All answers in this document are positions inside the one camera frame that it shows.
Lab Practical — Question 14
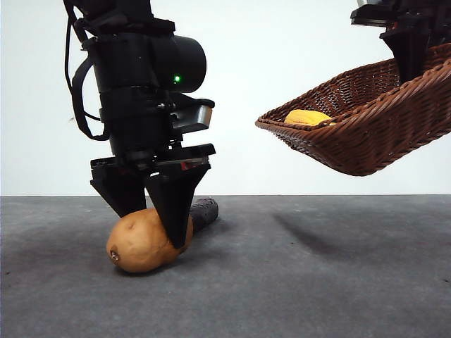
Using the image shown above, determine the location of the purple sweet potato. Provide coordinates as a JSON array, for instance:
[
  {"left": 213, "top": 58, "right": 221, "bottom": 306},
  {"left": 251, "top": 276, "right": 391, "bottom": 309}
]
[{"left": 188, "top": 197, "right": 219, "bottom": 233}]

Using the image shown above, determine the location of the brown potato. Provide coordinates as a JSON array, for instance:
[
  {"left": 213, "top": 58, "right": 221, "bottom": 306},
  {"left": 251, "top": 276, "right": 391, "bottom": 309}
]
[{"left": 106, "top": 207, "right": 194, "bottom": 274}]

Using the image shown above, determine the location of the brown wicker basket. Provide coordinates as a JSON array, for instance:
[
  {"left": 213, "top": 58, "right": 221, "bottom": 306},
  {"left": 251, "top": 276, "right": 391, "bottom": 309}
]
[{"left": 255, "top": 42, "right": 451, "bottom": 177}]

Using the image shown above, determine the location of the yellow corn cob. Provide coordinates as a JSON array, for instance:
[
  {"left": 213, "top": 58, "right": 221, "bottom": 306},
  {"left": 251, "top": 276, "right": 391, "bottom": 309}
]
[{"left": 283, "top": 109, "right": 338, "bottom": 127}]

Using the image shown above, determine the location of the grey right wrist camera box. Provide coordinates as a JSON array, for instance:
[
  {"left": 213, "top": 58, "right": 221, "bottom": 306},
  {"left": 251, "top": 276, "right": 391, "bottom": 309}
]
[{"left": 350, "top": 0, "right": 396, "bottom": 26}]

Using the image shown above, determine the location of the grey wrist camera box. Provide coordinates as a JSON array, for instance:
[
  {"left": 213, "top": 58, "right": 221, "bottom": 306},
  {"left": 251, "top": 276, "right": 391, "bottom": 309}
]
[
  {"left": 350, "top": 0, "right": 396, "bottom": 26},
  {"left": 171, "top": 99, "right": 216, "bottom": 134}
]

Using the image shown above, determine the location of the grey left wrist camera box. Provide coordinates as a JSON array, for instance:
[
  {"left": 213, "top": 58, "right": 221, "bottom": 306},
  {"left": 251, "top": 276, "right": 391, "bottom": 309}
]
[{"left": 171, "top": 99, "right": 216, "bottom": 134}]

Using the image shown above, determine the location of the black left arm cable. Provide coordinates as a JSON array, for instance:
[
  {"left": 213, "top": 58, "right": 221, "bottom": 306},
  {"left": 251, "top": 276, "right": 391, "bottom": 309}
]
[{"left": 63, "top": 0, "right": 107, "bottom": 142}]

